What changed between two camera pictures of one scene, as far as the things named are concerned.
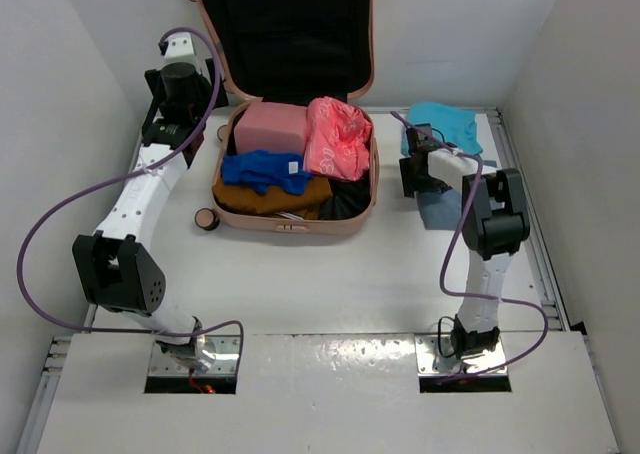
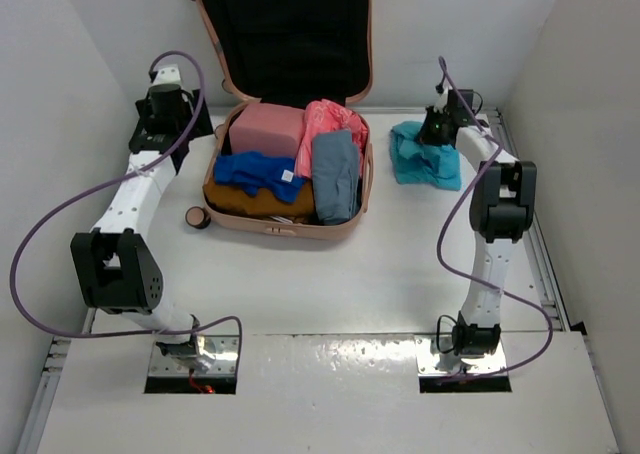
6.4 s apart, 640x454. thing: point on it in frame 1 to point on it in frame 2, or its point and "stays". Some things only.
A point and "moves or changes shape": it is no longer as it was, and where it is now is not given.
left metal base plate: (225, 358) stays
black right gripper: (410, 182) to (425, 135)
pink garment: (271, 127) stays
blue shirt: (276, 172) moves or changes shape
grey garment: (441, 209) to (336, 176)
